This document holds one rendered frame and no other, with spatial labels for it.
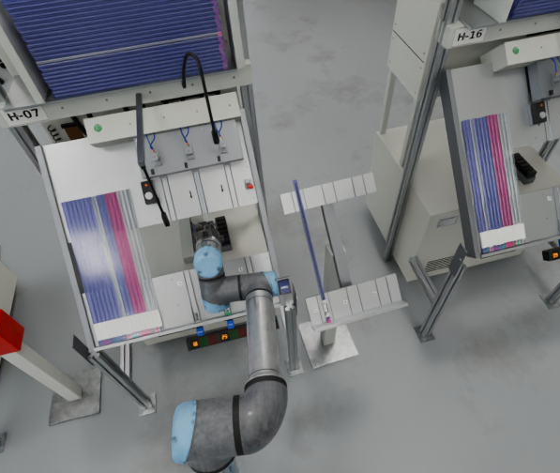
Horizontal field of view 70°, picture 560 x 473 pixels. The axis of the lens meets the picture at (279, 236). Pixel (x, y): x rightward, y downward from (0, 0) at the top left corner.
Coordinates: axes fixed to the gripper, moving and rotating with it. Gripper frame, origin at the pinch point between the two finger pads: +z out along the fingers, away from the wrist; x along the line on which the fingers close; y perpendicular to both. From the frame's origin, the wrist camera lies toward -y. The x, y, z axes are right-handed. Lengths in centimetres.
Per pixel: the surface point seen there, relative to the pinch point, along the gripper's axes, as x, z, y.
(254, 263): -13.1, -1.0, -13.9
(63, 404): 92, 44, -82
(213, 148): -7.7, 2.4, 28.0
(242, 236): -11.4, 36.2, -15.1
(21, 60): 36, -12, 61
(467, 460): -85, -13, -121
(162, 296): 20.9, -2.0, -17.8
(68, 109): 33, 1, 48
